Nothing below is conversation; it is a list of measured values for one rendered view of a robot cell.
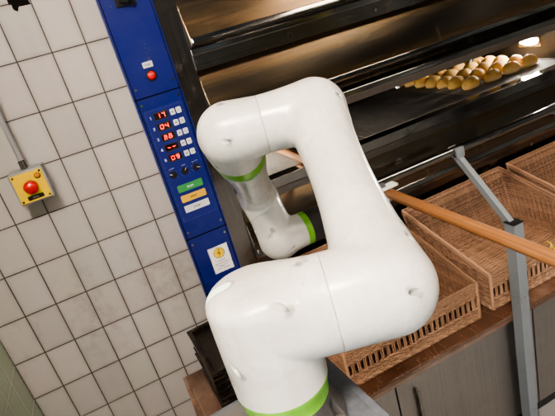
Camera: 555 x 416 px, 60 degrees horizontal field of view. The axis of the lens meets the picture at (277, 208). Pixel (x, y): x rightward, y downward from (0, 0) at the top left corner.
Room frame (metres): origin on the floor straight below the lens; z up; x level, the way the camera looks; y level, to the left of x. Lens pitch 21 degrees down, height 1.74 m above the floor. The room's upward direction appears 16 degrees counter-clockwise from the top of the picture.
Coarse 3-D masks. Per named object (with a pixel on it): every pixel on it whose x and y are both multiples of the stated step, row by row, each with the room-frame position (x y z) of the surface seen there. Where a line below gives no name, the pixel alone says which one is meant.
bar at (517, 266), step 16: (544, 112) 1.64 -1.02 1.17; (496, 128) 1.59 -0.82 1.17; (512, 128) 1.60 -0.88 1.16; (464, 144) 1.54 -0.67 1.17; (432, 160) 1.49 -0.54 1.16; (464, 160) 1.51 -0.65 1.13; (384, 176) 1.45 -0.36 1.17; (400, 176) 1.45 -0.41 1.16; (496, 208) 1.38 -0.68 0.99; (512, 224) 1.31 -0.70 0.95; (512, 256) 1.32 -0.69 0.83; (512, 272) 1.32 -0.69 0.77; (512, 288) 1.33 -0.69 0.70; (528, 288) 1.31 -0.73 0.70; (512, 304) 1.34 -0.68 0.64; (528, 304) 1.31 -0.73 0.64; (528, 320) 1.31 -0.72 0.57; (528, 336) 1.31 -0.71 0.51; (528, 352) 1.31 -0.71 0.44; (528, 368) 1.31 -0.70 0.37; (528, 384) 1.30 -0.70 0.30; (528, 400) 1.31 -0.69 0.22
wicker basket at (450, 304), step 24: (456, 264) 1.48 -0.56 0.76; (456, 288) 1.49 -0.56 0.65; (456, 312) 1.35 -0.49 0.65; (480, 312) 1.37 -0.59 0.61; (408, 336) 1.29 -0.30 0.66; (432, 336) 1.31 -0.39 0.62; (336, 360) 1.28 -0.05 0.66; (360, 360) 1.23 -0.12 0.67; (384, 360) 1.26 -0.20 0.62; (360, 384) 1.23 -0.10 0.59
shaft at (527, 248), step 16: (384, 192) 1.26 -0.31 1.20; (400, 192) 1.21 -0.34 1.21; (416, 208) 1.12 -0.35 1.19; (432, 208) 1.07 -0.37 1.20; (464, 224) 0.96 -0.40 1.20; (480, 224) 0.93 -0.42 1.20; (496, 240) 0.87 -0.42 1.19; (512, 240) 0.84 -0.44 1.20; (528, 240) 0.82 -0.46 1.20; (528, 256) 0.80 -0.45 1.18; (544, 256) 0.76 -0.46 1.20
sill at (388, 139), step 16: (528, 80) 2.10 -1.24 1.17; (544, 80) 2.13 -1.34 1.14; (480, 96) 2.05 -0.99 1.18; (496, 96) 2.05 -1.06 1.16; (432, 112) 2.00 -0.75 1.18; (448, 112) 1.97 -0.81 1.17; (464, 112) 1.99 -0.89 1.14; (400, 128) 1.91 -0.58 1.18; (416, 128) 1.92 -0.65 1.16; (368, 144) 1.85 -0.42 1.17; (384, 144) 1.87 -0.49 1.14; (272, 176) 1.76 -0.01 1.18; (288, 176) 1.74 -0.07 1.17; (304, 176) 1.76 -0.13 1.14
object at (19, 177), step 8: (32, 168) 1.43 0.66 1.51; (40, 168) 1.44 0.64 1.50; (8, 176) 1.41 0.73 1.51; (16, 176) 1.41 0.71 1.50; (24, 176) 1.42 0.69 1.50; (32, 176) 1.43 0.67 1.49; (40, 176) 1.43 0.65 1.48; (48, 176) 1.48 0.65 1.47; (16, 184) 1.41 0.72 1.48; (40, 184) 1.43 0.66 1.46; (48, 184) 1.44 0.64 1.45; (16, 192) 1.41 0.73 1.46; (24, 192) 1.41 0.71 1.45; (40, 192) 1.43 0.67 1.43; (48, 192) 1.43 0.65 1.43; (24, 200) 1.41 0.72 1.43; (32, 200) 1.42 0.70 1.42; (40, 200) 1.43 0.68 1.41
